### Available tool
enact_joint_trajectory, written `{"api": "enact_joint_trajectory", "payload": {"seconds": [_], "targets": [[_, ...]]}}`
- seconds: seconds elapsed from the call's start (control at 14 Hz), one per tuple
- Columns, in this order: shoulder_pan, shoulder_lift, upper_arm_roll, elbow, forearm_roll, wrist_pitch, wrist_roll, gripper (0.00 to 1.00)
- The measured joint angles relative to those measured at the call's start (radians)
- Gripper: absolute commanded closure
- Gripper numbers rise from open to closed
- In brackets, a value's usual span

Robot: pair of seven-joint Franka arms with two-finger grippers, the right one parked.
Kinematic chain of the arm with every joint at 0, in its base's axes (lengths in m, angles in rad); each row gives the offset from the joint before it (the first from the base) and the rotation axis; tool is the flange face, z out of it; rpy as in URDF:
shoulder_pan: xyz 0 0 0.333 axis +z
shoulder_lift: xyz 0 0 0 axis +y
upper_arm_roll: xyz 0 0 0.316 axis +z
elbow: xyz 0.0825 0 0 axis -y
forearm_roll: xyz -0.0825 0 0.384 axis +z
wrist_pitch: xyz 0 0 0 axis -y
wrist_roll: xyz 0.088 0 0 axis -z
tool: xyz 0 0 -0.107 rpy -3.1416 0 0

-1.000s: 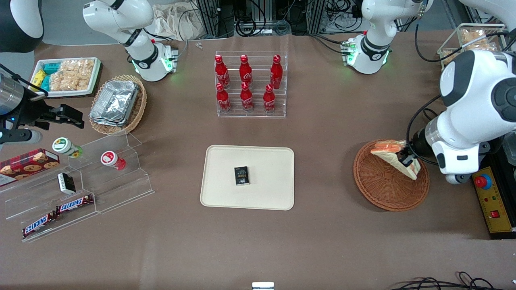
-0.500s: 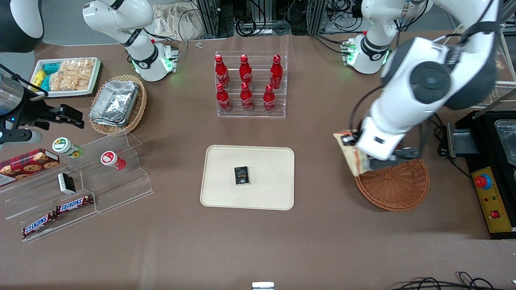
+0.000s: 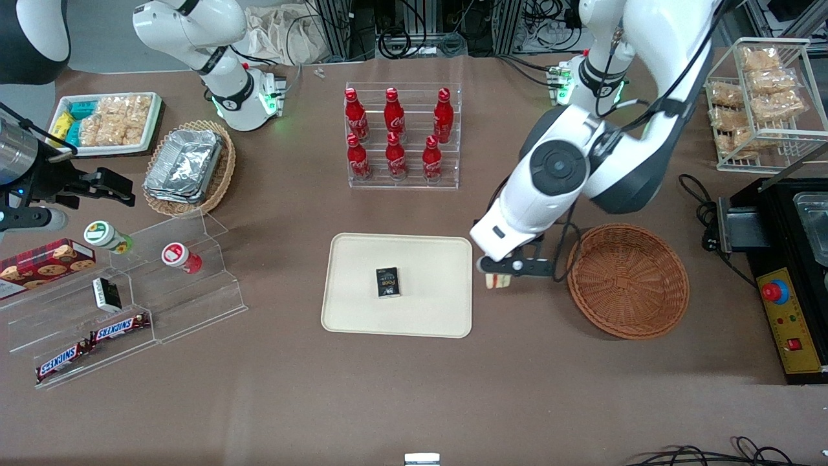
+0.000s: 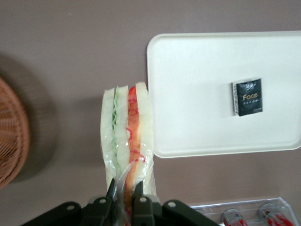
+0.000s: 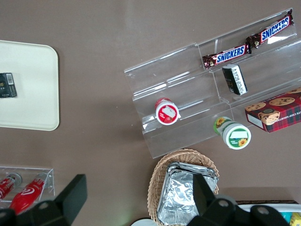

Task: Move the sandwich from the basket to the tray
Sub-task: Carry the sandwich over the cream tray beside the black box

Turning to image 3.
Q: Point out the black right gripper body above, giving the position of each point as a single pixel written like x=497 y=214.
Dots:
x=53 y=183

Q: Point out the triangle sandwich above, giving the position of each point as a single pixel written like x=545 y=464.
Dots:
x=498 y=282

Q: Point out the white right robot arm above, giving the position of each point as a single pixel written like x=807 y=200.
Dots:
x=233 y=97

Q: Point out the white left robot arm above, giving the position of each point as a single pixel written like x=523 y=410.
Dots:
x=653 y=39

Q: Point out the aluminium foil tray stack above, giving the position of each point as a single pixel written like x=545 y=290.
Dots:
x=184 y=162

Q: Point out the white rectangular snack tray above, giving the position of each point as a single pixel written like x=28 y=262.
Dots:
x=157 y=120

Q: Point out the cream plastic serving tray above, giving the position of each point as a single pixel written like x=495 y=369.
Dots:
x=420 y=310

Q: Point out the round wicker basket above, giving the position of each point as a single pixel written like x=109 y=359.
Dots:
x=627 y=285

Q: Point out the oval wicker basket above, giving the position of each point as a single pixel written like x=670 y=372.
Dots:
x=226 y=162

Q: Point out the green sunflower lid cup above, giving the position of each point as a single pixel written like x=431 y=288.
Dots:
x=100 y=233

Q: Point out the clear rice cracker bag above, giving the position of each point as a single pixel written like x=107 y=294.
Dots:
x=92 y=133
x=137 y=107
x=126 y=133
x=110 y=108

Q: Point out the teal snack packet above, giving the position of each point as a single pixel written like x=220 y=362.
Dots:
x=83 y=109
x=73 y=134

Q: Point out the silver cylindrical wrist adapter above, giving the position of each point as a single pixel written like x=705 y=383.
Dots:
x=16 y=152

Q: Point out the yellow snack packet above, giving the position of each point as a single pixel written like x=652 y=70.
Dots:
x=61 y=123

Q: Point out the red strawberry lid cup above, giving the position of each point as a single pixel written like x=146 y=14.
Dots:
x=174 y=254

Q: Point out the red tartan cookie box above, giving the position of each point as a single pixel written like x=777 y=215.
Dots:
x=45 y=262

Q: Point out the black and white small box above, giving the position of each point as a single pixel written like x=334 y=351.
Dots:
x=107 y=294

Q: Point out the small black card box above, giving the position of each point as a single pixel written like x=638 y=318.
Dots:
x=388 y=283

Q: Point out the clear acrylic bottle rack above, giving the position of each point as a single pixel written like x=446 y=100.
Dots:
x=414 y=183

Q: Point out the red cola bottle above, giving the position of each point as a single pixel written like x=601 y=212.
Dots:
x=393 y=115
x=431 y=160
x=444 y=115
x=358 y=160
x=395 y=158
x=358 y=116

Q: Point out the clear acrylic stepped stand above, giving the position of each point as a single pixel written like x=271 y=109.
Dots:
x=194 y=304

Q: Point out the Snickers chocolate bar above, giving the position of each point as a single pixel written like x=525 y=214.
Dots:
x=119 y=328
x=61 y=361

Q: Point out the beige cloth bag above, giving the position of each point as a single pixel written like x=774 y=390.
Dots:
x=284 y=35

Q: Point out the red emergency stop button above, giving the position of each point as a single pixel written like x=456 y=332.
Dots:
x=773 y=292

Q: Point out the clear fried snack bag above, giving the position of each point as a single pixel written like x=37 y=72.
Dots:
x=779 y=105
x=723 y=120
x=773 y=81
x=744 y=141
x=760 y=58
x=724 y=94

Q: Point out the black machine with yellow panel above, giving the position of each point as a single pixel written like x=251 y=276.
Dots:
x=776 y=213

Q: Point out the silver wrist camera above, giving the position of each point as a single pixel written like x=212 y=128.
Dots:
x=32 y=220

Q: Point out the aluminium frame rack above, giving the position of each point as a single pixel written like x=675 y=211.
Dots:
x=343 y=26

